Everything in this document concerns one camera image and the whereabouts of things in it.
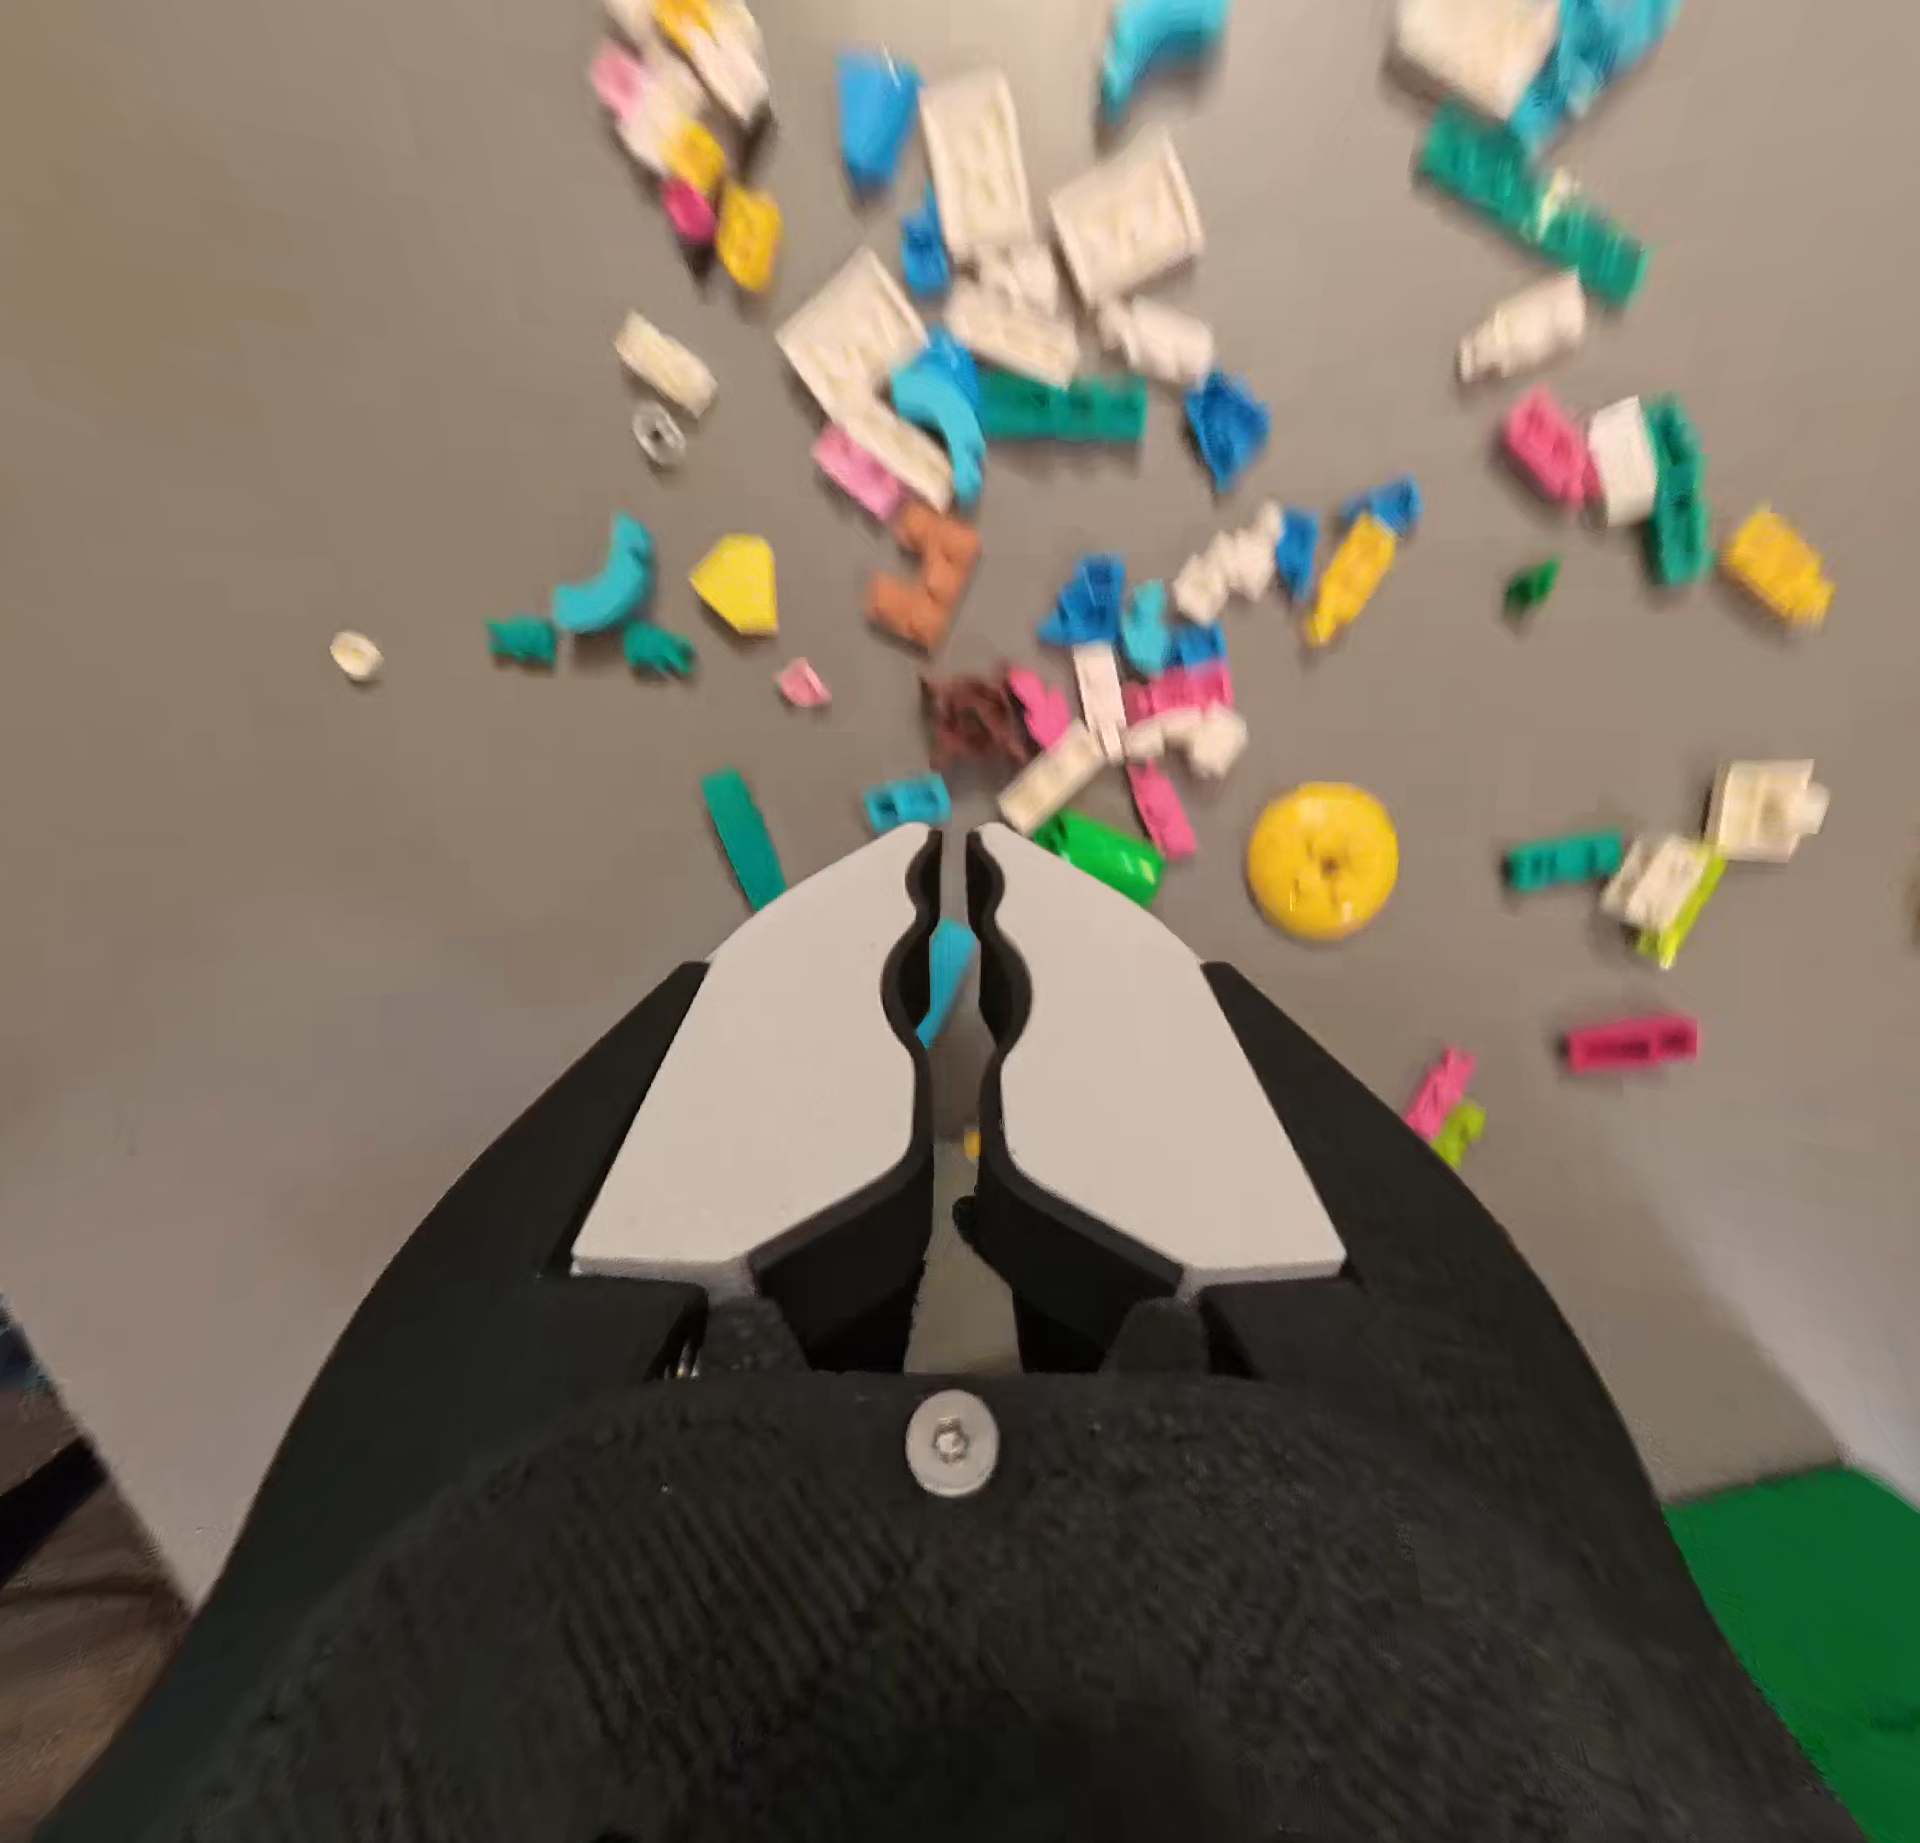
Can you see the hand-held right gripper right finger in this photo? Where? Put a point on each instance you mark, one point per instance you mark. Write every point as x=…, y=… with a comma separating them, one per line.
x=1155, y=1093

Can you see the lego bricks group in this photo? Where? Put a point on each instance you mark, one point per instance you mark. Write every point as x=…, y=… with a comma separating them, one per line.
x=1321, y=860

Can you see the light blue curved lego piece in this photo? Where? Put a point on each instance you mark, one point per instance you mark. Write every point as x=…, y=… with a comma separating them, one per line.
x=948, y=973

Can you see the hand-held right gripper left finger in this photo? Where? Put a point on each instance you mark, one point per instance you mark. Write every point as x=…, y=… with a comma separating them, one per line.
x=766, y=1078

